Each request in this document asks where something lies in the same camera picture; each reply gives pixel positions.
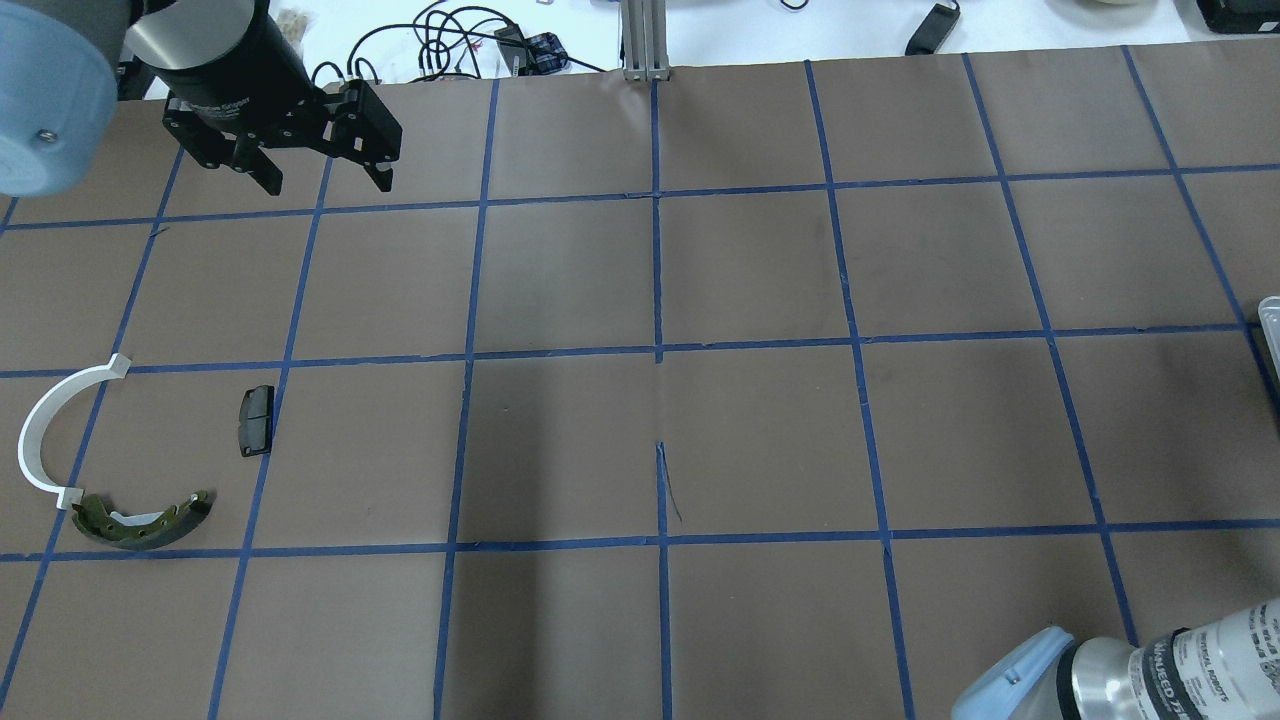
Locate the white curved plastic part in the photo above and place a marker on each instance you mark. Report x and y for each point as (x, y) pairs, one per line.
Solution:
(30, 444)

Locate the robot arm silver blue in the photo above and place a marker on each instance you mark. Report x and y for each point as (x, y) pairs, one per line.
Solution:
(59, 89)

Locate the black brake pad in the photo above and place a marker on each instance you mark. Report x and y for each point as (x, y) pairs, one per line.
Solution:
(256, 421)

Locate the silver ribbed metal tray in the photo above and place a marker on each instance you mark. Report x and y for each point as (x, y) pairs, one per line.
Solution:
(1268, 311)

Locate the aluminium frame post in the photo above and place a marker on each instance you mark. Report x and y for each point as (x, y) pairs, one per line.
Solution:
(644, 40)

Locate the green brake shoe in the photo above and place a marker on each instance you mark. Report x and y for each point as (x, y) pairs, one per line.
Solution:
(96, 519)

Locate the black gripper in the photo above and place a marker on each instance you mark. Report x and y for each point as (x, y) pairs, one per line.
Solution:
(232, 62)

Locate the black power adapter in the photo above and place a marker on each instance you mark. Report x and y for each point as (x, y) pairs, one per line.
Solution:
(934, 29)

